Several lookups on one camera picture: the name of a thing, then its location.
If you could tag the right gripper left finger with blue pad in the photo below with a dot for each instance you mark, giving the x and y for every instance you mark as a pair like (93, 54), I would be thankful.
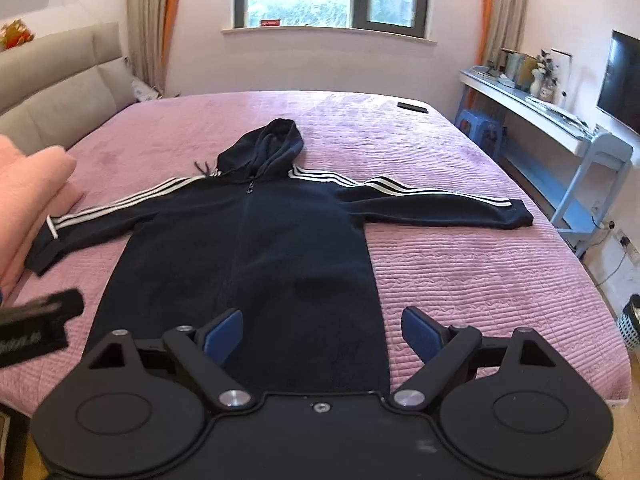
(201, 354)

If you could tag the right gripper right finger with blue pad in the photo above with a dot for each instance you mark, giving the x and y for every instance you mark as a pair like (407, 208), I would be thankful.
(446, 353)

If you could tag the navy striped hooded jacket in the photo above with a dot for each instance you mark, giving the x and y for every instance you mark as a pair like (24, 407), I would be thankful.
(282, 244)

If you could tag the pink quilted bedspread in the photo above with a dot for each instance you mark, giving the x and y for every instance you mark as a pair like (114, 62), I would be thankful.
(494, 280)

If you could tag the white mesh waste basket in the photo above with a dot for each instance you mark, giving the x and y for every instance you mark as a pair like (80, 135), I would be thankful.
(628, 323)

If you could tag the blue plastic stool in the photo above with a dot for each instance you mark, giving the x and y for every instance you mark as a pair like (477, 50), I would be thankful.
(484, 131)

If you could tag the black remote on bed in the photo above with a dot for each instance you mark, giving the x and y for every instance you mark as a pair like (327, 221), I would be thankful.
(412, 107)

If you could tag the light blue console shelf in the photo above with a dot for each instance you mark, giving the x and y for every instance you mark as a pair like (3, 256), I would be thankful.
(556, 158)

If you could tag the beige padded headboard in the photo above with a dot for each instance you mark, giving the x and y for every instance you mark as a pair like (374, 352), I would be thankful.
(57, 89)

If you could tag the white bedside items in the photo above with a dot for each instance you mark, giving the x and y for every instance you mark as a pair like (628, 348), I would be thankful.
(143, 92)

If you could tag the white vase with flowers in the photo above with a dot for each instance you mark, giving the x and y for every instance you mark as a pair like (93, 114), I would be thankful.
(545, 75)

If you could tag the books on shelf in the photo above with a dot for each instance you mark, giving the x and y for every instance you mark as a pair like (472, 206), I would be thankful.
(517, 70)

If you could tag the right beige orange curtain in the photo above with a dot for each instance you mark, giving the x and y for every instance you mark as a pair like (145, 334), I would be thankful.
(502, 26)

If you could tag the beige orange curtain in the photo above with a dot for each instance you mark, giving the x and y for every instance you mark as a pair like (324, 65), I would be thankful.
(502, 26)
(150, 27)

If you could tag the left beige orange curtain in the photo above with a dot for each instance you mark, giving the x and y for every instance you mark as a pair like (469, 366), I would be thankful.
(150, 27)

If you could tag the red orange wall decoration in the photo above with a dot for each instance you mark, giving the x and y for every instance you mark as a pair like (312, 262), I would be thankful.
(15, 34)

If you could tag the black wall television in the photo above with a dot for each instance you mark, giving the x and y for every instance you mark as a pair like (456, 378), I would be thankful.
(620, 91)

